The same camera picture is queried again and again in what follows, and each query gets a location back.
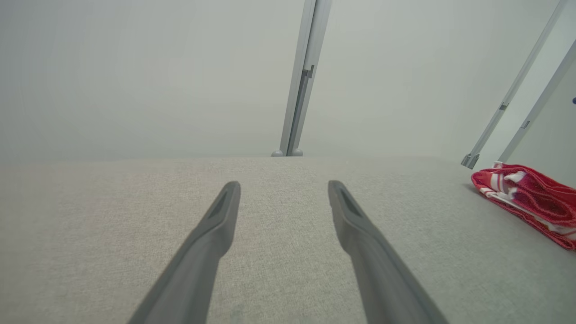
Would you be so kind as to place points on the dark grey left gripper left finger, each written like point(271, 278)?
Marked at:
point(193, 274)

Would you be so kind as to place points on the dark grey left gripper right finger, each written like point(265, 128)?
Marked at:
point(382, 279)

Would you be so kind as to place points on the red white lettered jersey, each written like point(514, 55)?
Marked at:
point(553, 234)

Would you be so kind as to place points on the grey glass partition frame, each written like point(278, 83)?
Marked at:
point(508, 99)

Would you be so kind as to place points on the grey metal post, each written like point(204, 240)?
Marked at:
point(306, 67)

